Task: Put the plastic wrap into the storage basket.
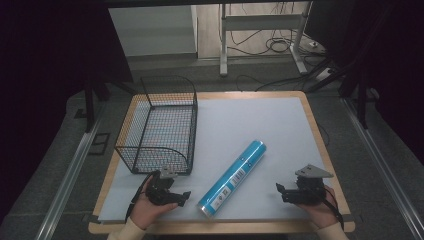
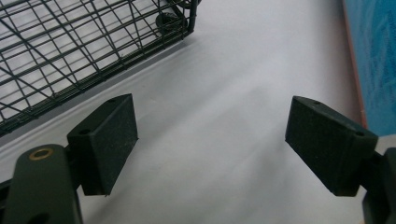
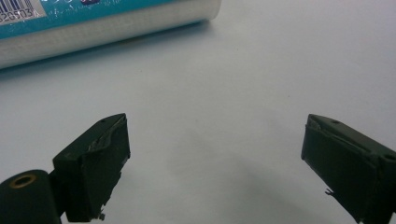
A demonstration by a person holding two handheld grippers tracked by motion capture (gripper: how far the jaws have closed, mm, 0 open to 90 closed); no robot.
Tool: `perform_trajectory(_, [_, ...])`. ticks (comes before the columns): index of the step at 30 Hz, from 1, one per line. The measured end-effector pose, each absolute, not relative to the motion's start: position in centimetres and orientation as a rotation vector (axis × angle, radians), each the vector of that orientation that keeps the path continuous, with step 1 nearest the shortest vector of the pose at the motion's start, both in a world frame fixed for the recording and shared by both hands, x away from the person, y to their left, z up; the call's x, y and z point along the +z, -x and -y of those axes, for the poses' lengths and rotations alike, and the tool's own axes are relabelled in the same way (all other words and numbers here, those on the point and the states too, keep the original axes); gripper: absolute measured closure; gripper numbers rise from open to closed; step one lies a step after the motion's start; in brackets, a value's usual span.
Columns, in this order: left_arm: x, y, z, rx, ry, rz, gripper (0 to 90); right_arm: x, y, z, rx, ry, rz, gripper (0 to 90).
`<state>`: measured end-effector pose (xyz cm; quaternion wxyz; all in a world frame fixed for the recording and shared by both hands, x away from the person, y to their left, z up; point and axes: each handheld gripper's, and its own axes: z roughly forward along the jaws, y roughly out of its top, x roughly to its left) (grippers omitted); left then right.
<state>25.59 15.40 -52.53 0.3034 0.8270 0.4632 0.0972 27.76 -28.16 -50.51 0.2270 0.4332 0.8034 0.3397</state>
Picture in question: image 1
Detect white power strip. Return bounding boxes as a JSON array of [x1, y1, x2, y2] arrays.
[[314, 67, 335, 83]]

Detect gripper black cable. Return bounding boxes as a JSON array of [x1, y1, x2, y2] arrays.
[[124, 170, 162, 225], [319, 191, 345, 231]]

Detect person's left hand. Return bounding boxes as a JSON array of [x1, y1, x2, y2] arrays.
[[129, 184, 180, 231]]

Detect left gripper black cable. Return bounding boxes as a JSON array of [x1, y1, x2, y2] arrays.
[[124, 170, 162, 225]]

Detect white table mat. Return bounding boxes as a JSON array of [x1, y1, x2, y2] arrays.
[[97, 96, 345, 223]]

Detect white metal desk frame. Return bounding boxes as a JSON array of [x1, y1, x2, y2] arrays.
[[218, 1, 314, 78]]

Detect person's right hand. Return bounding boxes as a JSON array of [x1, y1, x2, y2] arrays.
[[297, 184, 340, 230]]

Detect black metal stand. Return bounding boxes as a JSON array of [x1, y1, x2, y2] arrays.
[[305, 49, 381, 130], [82, 78, 138, 134]]

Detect black floor cables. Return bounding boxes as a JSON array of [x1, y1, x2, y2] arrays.
[[229, 2, 334, 93]]

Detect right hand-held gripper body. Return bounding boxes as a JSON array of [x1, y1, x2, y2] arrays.
[[293, 163, 335, 205]]

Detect aluminium floor rail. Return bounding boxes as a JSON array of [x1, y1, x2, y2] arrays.
[[34, 99, 108, 240], [341, 97, 424, 240]]

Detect black wire mesh basket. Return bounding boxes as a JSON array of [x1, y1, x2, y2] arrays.
[[114, 75, 199, 176]]

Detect blue cylindrical roll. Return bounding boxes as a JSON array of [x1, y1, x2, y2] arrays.
[[196, 139, 267, 218]]

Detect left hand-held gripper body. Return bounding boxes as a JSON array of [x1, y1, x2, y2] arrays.
[[144, 168, 183, 206]]

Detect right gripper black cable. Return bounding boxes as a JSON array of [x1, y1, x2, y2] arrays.
[[319, 191, 345, 231]]

